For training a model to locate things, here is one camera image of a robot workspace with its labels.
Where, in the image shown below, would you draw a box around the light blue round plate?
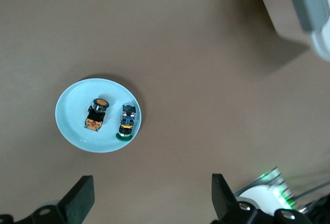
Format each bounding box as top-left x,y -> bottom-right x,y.
55,78 -> 142,154

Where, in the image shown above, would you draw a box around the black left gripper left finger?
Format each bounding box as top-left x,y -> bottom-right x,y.
15,174 -> 95,224

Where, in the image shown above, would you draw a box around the black cable to arm base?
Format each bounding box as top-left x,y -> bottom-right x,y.
282,168 -> 330,204

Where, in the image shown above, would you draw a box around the white lidded box grey clips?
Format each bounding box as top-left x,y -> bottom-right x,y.
253,0 -> 330,62

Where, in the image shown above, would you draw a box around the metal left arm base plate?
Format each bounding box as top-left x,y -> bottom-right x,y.
233,166 -> 310,209

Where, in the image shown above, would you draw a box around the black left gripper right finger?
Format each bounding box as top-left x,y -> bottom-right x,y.
211,173 -> 284,224

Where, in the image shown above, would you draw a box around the small black yellow object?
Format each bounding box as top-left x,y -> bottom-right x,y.
114,103 -> 138,141

